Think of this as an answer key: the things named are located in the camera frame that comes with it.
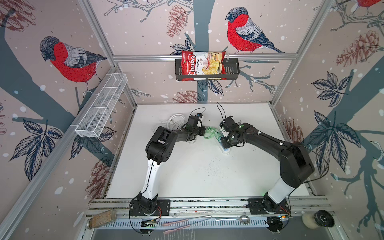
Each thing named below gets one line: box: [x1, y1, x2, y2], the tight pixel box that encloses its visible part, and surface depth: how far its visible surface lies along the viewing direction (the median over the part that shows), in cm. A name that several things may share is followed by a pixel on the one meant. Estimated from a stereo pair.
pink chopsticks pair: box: [162, 215, 212, 235], surface depth 71 cm
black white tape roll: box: [302, 209, 335, 230], surface depth 63 cm
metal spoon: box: [215, 215, 250, 225], surface depth 71 cm
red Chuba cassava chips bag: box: [181, 50, 227, 82], surface depth 90 cm
